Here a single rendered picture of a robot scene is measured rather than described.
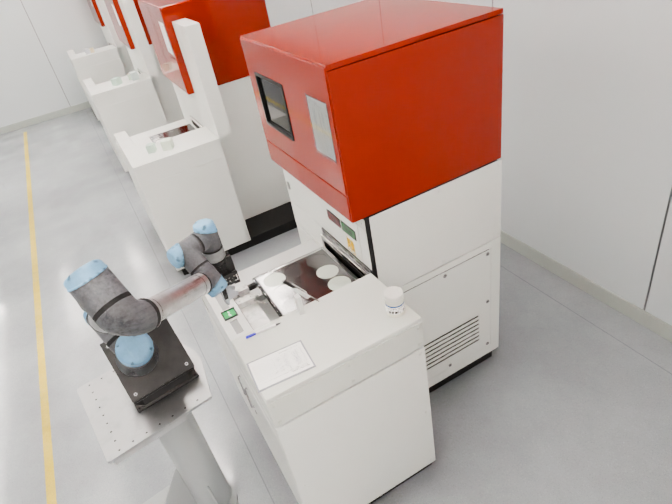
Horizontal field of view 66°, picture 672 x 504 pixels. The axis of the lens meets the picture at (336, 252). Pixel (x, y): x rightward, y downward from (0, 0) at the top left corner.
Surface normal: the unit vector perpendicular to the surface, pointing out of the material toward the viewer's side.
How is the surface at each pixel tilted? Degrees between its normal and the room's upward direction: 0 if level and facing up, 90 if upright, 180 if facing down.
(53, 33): 90
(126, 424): 0
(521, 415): 0
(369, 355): 90
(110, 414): 0
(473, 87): 90
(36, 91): 90
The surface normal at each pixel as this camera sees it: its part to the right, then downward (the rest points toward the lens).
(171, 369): 0.30, -0.31
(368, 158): 0.47, 0.44
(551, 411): -0.16, -0.81
